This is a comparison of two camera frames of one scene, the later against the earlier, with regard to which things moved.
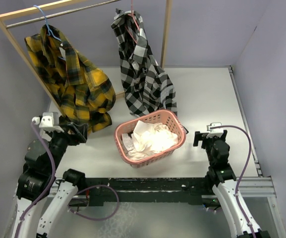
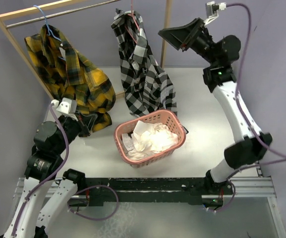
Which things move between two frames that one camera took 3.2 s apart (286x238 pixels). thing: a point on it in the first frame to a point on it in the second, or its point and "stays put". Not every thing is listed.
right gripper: [202, 137] to [183, 37]
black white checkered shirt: [147, 88] stays put
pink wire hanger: [135, 20] stays put
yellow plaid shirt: [84, 91] stays put
